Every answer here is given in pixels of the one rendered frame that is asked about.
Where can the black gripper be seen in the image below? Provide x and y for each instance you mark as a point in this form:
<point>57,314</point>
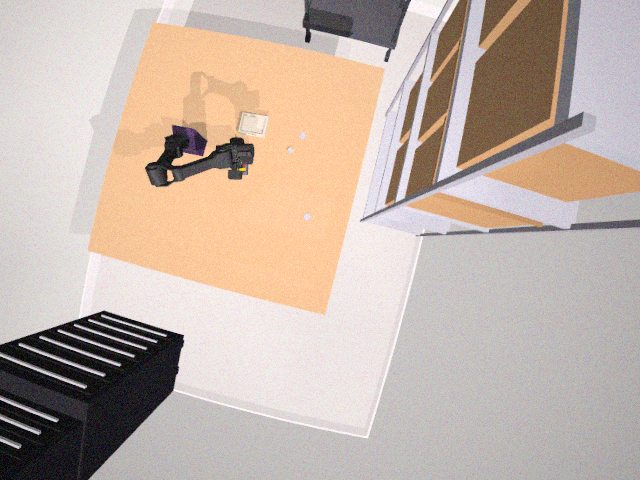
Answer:
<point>235,174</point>

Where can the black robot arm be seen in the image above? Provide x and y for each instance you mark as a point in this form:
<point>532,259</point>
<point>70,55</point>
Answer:
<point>220,158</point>

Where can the white open tray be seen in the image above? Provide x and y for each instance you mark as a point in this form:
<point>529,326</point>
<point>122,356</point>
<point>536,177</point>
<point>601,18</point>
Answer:
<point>253,125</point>

